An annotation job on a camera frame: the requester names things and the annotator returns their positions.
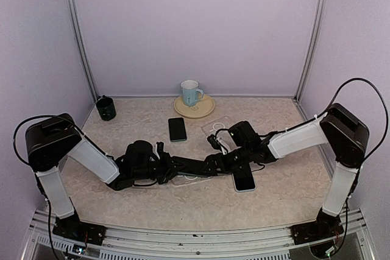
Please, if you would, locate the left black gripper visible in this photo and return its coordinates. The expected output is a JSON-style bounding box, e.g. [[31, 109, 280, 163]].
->
[[133, 152, 186, 184]]

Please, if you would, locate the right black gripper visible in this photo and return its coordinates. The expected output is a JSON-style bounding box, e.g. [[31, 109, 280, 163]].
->
[[197, 144, 252, 176]]

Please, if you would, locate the lilac phone case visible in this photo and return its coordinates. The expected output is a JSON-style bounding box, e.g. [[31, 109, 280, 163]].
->
[[231, 171, 257, 194]]

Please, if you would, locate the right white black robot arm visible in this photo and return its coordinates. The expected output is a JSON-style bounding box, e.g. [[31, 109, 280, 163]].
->
[[205, 103, 369, 238]]

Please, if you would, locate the dark phone with teal edge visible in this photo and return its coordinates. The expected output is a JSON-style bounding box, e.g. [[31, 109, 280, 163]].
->
[[168, 118, 187, 142]]

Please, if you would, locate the cream round plate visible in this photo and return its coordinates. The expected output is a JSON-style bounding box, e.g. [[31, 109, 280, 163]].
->
[[174, 94, 215, 119]]

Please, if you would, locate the light blue ceramic mug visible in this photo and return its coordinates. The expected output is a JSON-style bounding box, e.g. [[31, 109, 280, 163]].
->
[[180, 80, 204, 107]]

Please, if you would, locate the dark green mug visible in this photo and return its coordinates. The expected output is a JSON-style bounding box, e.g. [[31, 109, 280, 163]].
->
[[96, 95, 116, 121]]

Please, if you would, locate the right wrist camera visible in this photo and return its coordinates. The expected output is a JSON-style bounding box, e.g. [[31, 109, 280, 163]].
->
[[207, 134, 227, 155]]

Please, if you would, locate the clear case with white ring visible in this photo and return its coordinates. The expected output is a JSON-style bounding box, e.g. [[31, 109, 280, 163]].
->
[[201, 116, 233, 136]]

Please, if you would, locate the aluminium front rail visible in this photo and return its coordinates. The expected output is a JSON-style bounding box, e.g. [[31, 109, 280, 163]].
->
[[21, 209, 374, 260]]

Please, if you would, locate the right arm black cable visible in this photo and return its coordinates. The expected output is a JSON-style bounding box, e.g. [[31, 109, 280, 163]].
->
[[214, 77, 386, 169]]

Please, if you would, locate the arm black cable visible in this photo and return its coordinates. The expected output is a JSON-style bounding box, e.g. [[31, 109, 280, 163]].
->
[[12, 115, 116, 166], [214, 77, 386, 169]]

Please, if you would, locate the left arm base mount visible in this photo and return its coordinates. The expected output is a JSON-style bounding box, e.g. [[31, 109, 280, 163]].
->
[[52, 219, 106, 246]]

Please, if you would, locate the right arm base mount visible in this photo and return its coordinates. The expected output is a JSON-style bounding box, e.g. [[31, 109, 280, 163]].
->
[[290, 209, 344, 245]]

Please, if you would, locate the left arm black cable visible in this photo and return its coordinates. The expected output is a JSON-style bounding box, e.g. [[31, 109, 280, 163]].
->
[[12, 115, 116, 166]]

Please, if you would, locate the right aluminium corner post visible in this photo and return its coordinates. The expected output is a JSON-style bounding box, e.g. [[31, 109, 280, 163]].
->
[[294, 0, 326, 104]]

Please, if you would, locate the aluminium corner post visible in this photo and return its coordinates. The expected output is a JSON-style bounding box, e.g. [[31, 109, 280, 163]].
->
[[66, 0, 99, 102], [294, 0, 326, 104]]

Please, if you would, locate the left aluminium corner post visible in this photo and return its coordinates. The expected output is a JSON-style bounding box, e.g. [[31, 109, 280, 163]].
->
[[66, 0, 99, 102]]

